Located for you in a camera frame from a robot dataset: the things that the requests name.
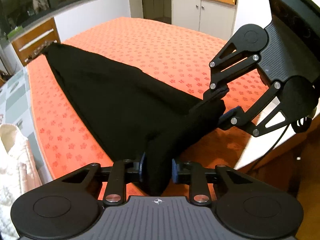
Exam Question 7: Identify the cream folded garment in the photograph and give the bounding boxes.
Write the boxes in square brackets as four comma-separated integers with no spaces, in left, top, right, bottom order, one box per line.
[0,124,43,240]

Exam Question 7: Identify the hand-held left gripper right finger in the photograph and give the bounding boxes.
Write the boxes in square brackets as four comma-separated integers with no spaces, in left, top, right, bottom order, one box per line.
[171,158,254,204]

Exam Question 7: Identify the wooden chair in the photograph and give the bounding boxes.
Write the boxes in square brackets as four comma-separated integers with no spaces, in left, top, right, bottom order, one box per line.
[11,17,62,67]

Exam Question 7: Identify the brown printed garment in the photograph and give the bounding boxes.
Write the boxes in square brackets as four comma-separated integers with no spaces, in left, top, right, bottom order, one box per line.
[25,41,54,63]

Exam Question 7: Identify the checkered leaf-print tablecloth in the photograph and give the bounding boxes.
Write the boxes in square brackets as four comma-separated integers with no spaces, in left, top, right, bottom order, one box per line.
[0,66,54,180]

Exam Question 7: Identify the white cabinet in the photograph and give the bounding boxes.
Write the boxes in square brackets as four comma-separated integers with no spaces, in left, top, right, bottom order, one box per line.
[171,0,237,40]

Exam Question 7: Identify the black pants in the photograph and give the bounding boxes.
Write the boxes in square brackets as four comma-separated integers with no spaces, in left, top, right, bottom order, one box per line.
[41,42,227,197]

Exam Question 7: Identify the orange flower-print mat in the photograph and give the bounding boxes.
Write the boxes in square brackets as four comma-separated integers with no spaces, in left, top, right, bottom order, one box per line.
[26,17,263,198]

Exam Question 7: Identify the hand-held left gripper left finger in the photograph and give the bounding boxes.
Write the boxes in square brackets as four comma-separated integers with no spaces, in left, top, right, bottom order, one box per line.
[61,152,148,204]

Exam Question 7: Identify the black cable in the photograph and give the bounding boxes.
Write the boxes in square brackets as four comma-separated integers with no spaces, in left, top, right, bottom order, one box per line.
[252,110,313,172]

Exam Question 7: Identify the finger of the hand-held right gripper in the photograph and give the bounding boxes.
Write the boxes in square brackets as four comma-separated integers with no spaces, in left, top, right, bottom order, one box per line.
[202,35,260,103]
[217,80,288,138]

